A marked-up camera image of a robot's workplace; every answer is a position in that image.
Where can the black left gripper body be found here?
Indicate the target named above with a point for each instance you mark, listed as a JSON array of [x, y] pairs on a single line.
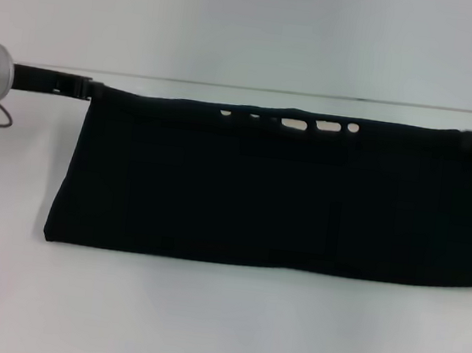
[[34, 78]]

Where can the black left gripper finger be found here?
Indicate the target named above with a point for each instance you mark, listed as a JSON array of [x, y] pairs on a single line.
[[77, 87]]

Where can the black shirt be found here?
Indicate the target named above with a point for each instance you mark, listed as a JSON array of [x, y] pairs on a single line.
[[260, 188]]

